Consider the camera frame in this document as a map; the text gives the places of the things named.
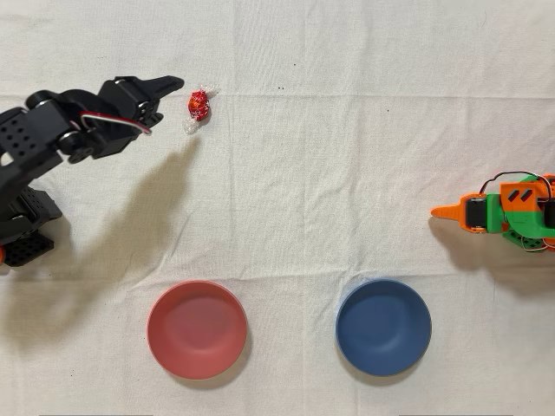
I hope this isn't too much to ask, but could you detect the red candy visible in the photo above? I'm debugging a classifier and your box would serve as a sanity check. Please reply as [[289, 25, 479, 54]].
[[181, 81, 221, 136]]

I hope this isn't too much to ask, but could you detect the blue bowl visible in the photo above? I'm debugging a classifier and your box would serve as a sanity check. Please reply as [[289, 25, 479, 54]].
[[335, 277, 433, 377]]

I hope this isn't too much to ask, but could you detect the red bowl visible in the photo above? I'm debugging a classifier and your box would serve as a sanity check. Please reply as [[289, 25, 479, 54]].
[[146, 279, 249, 381]]

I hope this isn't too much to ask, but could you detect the white tablecloth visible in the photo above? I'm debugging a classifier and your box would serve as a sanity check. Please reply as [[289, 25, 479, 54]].
[[0, 0, 555, 416]]

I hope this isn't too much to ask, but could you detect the black arm servo cable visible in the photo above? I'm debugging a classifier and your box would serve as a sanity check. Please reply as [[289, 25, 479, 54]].
[[78, 111, 154, 136]]

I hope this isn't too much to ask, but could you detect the orange arm servo cable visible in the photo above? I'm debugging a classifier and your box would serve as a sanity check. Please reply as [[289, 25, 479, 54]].
[[479, 171, 555, 196]]

